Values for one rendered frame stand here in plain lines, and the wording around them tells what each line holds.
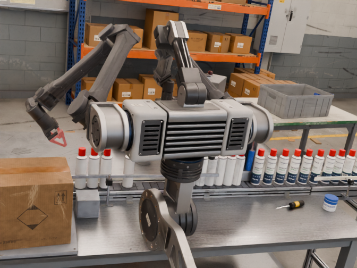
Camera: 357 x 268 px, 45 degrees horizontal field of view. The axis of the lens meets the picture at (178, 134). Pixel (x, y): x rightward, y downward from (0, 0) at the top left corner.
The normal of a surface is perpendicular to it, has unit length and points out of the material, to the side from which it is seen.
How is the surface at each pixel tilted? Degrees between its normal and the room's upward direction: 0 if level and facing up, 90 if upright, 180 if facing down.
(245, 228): 0
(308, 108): 90
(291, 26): 90
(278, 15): 90
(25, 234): 90
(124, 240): 0
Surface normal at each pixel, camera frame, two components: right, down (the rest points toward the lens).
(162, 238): -0.90, 0.04
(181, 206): 0.42, 0.36
